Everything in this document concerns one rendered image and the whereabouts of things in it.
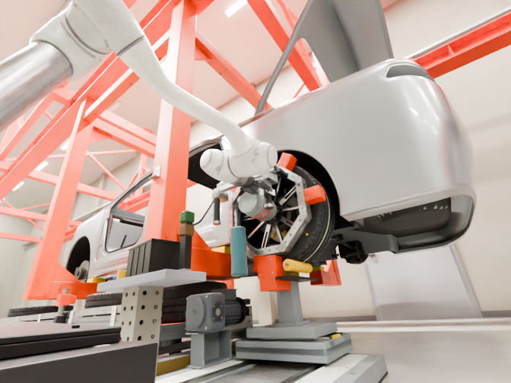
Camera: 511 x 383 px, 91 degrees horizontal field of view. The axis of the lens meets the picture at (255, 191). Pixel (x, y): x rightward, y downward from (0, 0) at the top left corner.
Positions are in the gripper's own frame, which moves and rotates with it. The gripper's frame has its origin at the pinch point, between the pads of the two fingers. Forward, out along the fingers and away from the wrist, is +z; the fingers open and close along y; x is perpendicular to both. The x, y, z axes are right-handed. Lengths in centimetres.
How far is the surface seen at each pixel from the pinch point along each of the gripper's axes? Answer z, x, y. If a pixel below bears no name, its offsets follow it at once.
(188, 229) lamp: -39.0, -24.3, -10.2
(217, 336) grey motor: 23, -64, -56
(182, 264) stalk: -40, -36, -11
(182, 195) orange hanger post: -3, 16, -60
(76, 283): 21, -16, -253
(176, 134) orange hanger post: -12, 58, -60
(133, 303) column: -43, -47, -32
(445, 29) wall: 393, 419, 203
